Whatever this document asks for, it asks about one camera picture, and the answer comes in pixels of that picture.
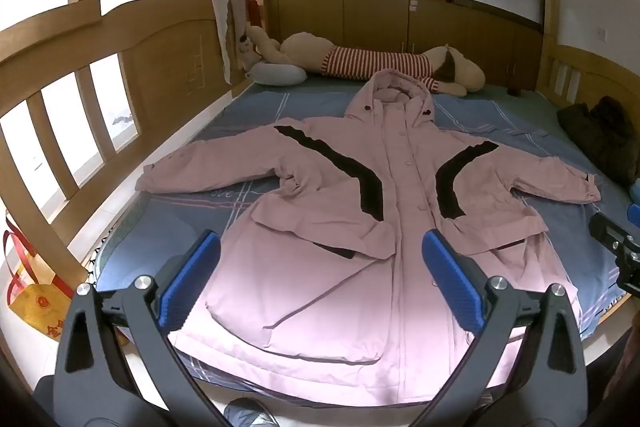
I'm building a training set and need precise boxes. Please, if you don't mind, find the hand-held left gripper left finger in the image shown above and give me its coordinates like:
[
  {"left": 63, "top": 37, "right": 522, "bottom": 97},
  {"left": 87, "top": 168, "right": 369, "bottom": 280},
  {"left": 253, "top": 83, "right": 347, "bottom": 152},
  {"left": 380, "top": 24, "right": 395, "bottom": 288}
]
[{"left": 52, "top": 229, "right": 236, "bottom": 427}]

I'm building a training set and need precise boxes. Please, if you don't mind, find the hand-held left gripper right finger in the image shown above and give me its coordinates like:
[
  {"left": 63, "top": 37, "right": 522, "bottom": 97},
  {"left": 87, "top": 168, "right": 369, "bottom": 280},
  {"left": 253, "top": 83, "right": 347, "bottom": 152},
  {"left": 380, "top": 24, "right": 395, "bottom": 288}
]
[{"left": 400, "top": 228, "right": 589, "bottom": 427}]

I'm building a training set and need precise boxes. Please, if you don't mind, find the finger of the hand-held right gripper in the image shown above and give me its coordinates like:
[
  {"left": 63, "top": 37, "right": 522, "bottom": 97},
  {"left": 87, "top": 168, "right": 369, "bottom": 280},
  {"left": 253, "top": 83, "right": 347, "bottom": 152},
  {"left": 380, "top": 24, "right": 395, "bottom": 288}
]
[{"left": 588, "top": 212, "right": 632, "bottom": 254}]

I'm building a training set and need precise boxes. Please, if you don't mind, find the pink hooded coat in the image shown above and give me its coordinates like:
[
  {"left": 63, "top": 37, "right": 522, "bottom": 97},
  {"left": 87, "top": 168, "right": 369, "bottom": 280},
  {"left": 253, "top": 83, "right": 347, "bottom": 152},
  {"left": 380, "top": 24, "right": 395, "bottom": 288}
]
[{"left": 135, "top": 69, "right": 602, "bottom": 409}]

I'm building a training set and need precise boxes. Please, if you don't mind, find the dark green jacket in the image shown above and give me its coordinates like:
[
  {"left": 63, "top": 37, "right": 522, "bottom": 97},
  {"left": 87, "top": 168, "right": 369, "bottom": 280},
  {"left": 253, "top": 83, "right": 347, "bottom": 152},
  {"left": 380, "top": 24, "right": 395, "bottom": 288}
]
[{"left": 556, "top": 96, "right": 640, "bottom": 188}]

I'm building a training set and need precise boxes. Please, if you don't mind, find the person's grey shoe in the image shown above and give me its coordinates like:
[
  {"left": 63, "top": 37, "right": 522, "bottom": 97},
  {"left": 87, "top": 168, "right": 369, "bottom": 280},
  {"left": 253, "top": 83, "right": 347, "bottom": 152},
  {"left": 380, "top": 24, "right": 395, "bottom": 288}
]
[{"left": 223, "top": 398, "right": 280, "bottom": 427}]

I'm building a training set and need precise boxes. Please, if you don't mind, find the small slatted wooden bed board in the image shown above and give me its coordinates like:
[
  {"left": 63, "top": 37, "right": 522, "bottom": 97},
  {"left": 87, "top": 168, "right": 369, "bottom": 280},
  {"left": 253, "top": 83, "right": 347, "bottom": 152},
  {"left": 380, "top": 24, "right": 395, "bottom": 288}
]
[{"left": 537, "top": 0, "right": 640, "bottom": 120}]

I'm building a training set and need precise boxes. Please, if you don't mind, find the yellow red gift bag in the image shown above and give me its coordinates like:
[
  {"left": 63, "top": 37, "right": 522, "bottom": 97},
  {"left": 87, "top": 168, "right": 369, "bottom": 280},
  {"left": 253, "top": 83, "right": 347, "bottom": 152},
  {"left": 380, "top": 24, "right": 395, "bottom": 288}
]
[{"left": 2, "top": 211, "right": 77, "bottom": 344}]

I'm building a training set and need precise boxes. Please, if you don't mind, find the blue striped bed sheet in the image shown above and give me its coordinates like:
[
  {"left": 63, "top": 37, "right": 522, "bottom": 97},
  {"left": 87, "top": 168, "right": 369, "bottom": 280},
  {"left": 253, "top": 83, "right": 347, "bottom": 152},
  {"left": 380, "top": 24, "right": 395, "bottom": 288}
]
[{"left": 92, "top": 89, "right": 640, "bottom": 388}]

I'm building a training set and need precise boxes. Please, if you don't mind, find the grey neck pillow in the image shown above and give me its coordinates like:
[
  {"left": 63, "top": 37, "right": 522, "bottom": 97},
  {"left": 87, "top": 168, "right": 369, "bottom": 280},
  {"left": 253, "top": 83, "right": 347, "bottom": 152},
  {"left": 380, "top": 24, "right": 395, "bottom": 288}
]
[{"left": 248, "top": 59, "right": 309, "bottom": 86}]

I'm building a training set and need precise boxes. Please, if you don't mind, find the curved wooden bed board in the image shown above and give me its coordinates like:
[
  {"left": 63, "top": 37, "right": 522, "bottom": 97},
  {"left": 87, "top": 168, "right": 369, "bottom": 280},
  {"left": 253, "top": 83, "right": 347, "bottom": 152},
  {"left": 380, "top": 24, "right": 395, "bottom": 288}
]
[{"left": 0, "top": 0, "right": 242, "bottom": 290}]

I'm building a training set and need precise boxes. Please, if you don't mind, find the striped plush dog toy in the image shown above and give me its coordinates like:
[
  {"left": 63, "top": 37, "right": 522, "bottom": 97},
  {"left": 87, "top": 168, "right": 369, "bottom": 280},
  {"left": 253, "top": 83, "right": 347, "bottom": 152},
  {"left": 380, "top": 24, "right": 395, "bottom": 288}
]
[{"left": 272, "top": 32, "right": 487, "bottom": 98}]

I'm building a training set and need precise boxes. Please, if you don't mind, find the small beige plush toy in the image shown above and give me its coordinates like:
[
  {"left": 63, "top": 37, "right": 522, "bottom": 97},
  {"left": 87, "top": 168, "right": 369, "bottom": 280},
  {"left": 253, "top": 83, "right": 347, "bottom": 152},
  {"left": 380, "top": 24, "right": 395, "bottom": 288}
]
[{"left": 239, "top": 26, "right": 282, "bottom": 72}]

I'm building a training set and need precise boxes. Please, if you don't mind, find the white hanging towel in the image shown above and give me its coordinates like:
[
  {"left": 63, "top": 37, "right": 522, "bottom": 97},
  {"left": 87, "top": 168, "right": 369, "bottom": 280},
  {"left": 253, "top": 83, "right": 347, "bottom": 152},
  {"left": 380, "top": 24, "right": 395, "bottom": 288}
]
[{"left": 207, "top": 0, "right": 251, "bottom": 86}]

